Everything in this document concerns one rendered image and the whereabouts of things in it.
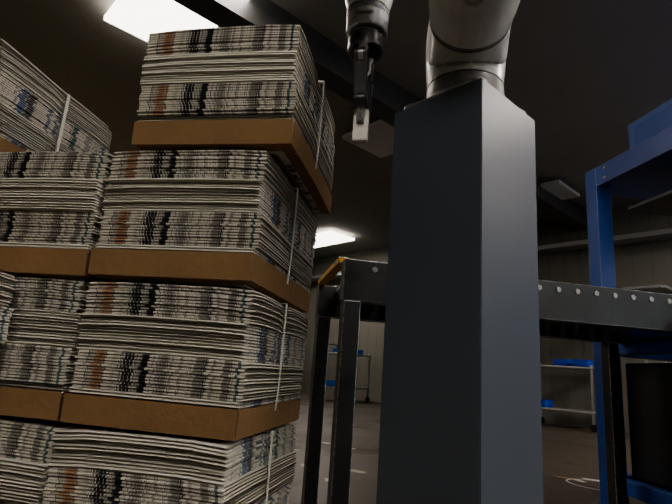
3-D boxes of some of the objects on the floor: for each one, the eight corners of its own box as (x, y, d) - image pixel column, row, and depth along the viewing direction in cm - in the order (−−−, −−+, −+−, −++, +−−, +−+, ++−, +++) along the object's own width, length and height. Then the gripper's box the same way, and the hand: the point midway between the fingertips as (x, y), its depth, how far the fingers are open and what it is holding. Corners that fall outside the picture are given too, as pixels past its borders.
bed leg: (301, 512, 174) (316, 315, 189) (299, 507, 179) (314, 317, 195) (317, 512, 175) (332, 317, 190) (315, 508, 180) (329, 318, 196)
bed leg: (324, 568, 126) (342, 299, 141) (320, 559, 131) (338, 301, 147) (347, 568, 127) (362, 301, 142) (342, 560, 132) (358, 303, 148)
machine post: (612, 509, 212) (595, 166, 247) (598, 503, 220) (583, 173, 256) (631, 509, 213) (610, 169, 249) (616, 504, 222) (598, 175, 257)
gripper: (353, 57, 112) (346, 156, 107) (343, 17, 100) (335, 127, 94) (386, 55, 111) (381, 156, 105) (381, 15, 98) (375, 126, 93)
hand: (360, 126), depth 101 cm, fingers closed
